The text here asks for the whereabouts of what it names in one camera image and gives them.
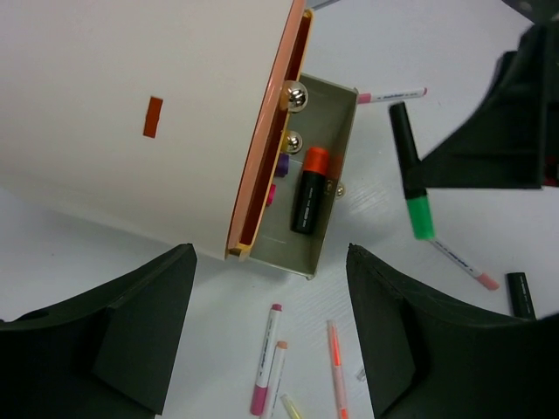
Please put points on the yellow thin pen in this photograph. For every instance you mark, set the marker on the yellow thin pen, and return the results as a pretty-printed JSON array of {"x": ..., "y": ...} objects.
[{"x": 289, "y": 406}]

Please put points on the white round drawer cabinet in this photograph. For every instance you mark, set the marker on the white round drawer cabinet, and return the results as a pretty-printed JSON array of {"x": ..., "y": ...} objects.
[{"x": 166, "y": 119}]

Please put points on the pink cap black highlighter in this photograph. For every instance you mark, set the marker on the pink cap black highlighter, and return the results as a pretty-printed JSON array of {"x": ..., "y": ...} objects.
[{"x": 270, "y": 195}]

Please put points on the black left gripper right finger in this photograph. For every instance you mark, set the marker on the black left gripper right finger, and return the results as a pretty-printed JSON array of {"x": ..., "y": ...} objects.
[{"x": 429, "y": 355}]

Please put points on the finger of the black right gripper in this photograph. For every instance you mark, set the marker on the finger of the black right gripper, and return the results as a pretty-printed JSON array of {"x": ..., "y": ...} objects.
[{"x": 511, "y": 140}]

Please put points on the orange thin pen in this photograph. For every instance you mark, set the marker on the orange thin pen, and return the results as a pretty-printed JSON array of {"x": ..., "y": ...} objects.
[{"x": 338, "y": 378}]

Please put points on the purple cap black highlighter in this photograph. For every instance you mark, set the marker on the purple cap black highlighter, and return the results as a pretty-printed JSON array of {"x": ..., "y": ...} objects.
[{"x": 282, "y": 167}]

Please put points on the peach cap white marker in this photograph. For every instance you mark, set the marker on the peach cap white marker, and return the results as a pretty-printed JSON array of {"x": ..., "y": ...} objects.
[{"x": 274, "y": 379}]

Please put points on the pink marker near cabinet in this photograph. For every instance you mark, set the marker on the pink marker near cabinet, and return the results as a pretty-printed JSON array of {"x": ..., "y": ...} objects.
[{"x": 368, "y": 98}]

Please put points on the orange cap black highlighter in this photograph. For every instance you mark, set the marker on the orange cap black highlighter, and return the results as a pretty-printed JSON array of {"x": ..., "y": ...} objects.
[{"x": 310, "y": 190}]

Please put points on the yellow cap black highlighter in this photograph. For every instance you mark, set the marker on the yellow cap black highlighter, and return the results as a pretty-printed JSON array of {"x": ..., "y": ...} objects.
[{"x": 519, "y": 296}]

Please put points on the blue ballpoint pen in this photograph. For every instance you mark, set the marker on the blue ballpoint pen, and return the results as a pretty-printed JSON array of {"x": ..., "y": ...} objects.
[{"x": 361, "y": 375}]

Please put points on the green cap black highlighter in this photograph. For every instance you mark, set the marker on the green cap black highlighter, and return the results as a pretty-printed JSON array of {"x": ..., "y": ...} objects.
[{"x": 415, "y": 194}]

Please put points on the magenta cap white marker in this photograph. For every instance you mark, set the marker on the magenta cap white marker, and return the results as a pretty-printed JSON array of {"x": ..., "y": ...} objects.
[{"x": 265, "y": 360}]

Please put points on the salmon cap white marker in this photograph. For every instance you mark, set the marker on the salmon cap white marker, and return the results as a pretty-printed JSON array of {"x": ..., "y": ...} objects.
[{"x": 482, "y": 277}]

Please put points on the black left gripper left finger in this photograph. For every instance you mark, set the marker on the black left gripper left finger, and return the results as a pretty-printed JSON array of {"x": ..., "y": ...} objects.
[{"x": 105, "y": 353}]

